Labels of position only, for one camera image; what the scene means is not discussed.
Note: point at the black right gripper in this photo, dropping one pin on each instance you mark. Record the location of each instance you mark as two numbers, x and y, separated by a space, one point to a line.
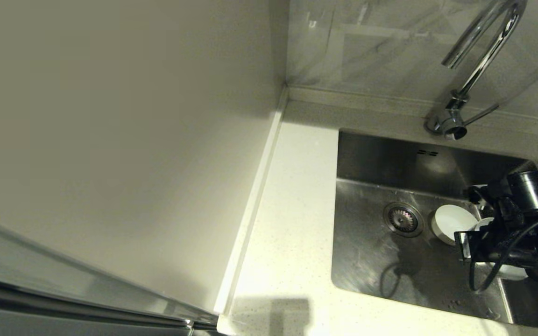
488 247

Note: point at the white ceramic bowl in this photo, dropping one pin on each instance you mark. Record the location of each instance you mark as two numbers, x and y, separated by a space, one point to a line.
451 221
512 273

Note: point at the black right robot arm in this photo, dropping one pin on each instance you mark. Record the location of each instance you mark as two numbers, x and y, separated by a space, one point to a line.
530 189

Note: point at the stainless steel sink basin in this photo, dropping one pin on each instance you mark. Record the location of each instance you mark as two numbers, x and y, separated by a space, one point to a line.
371 261

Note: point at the round metal drain strainer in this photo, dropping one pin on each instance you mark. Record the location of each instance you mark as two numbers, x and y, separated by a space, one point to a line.
403 219

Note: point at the chrome gooseneck faucet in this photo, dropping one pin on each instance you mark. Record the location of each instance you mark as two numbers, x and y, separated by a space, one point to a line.
488 56

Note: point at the white counter edge strip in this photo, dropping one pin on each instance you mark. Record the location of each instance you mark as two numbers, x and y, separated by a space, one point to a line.
250 210

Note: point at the white cabinet side panel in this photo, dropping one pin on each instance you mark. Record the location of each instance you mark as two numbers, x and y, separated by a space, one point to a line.
110 140

